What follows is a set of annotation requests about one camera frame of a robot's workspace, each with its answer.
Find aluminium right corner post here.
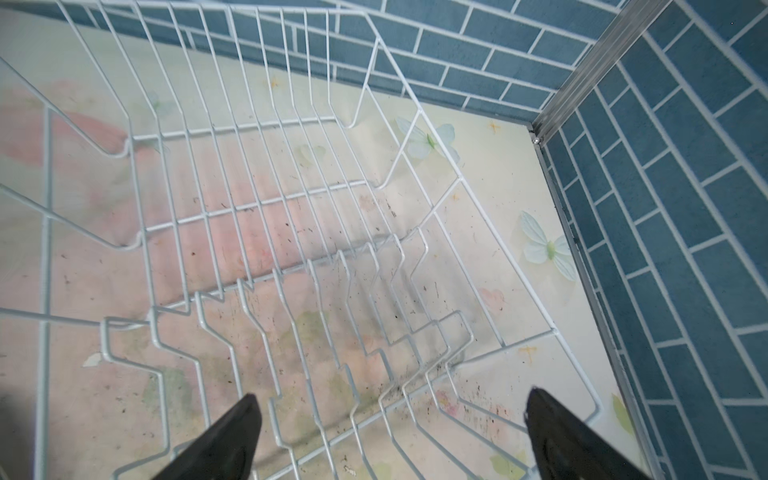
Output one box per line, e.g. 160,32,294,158
531,0,670,146

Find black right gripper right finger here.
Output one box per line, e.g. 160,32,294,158
525,387,648,480

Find white wire dish rack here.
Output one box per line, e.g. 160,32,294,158
1,1,612,479

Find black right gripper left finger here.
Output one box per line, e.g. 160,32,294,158
155,393,262,480

